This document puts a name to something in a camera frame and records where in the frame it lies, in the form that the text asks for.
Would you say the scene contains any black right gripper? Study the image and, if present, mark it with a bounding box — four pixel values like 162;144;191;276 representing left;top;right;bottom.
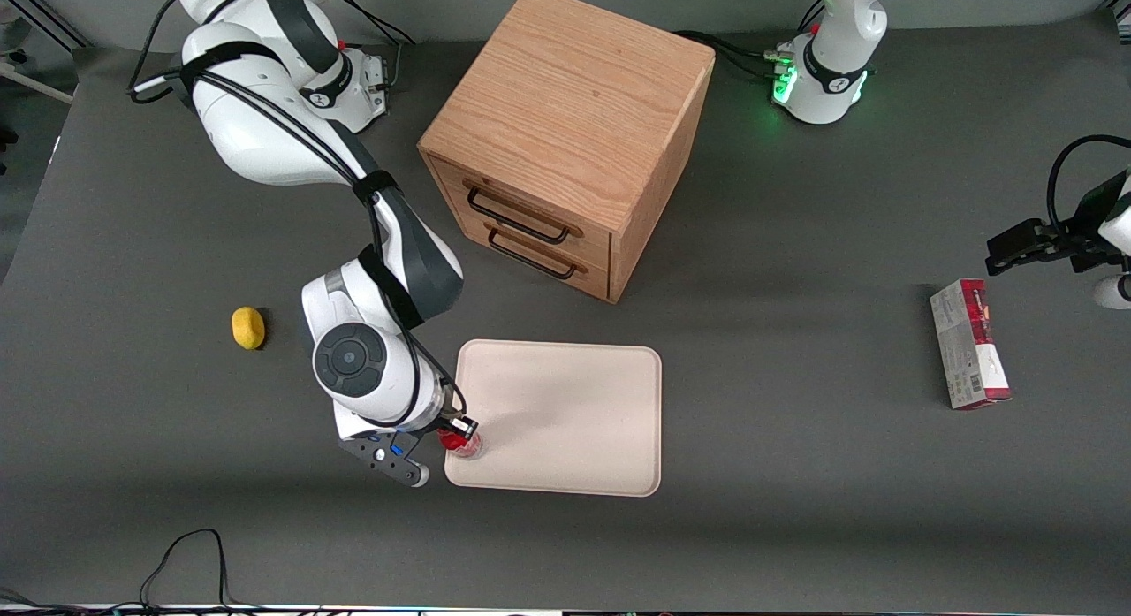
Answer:
429;402;481;439

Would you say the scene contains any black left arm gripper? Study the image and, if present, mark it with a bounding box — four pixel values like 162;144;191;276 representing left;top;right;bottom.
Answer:
984;176;1130;278

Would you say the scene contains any red coke bottle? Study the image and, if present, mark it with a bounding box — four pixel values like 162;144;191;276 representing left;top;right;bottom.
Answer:
438;429;486;462

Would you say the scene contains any beige plastic tray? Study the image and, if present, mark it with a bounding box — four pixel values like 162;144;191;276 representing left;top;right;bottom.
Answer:
443;338;664;498

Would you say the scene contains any white and red carton box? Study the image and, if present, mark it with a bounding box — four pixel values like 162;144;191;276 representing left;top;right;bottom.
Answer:
929;278;1013;412

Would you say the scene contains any wooden drawer front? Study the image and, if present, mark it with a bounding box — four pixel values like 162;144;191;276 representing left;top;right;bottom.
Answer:
431;159;613;265
444;211;612;300

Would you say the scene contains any yellow lemon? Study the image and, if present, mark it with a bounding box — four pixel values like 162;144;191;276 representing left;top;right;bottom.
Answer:
231;306;267;352

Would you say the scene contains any wooden drawer cabinet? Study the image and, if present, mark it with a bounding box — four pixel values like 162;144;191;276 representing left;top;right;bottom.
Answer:
416;0;717;306

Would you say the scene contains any black cable loop left wrist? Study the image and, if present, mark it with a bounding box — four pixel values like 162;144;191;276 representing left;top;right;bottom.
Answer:
1046;134;1131;239

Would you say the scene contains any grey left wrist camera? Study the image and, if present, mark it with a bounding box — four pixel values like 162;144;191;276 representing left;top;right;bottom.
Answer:
1092;275;1131;311

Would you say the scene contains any black metal drawer handle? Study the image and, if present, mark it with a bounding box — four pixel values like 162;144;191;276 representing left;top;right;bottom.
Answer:
485;226;581;282
465;184;573;247

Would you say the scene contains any black cable loop on floor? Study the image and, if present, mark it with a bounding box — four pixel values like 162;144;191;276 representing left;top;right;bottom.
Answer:
138;528;238;612

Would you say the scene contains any black cable along right arm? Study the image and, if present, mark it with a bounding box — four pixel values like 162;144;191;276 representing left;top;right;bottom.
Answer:
128;0;467;422

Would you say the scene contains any black cable at left base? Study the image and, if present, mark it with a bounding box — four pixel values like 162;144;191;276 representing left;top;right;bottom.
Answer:
675;29;793;80

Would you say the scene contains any black cable at base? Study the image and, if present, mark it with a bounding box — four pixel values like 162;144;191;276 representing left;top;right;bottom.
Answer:
675;29;793;80
338;0;419;95

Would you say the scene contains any black cable at right base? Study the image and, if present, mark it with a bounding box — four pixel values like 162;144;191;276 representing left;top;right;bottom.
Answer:
338;0;419;95

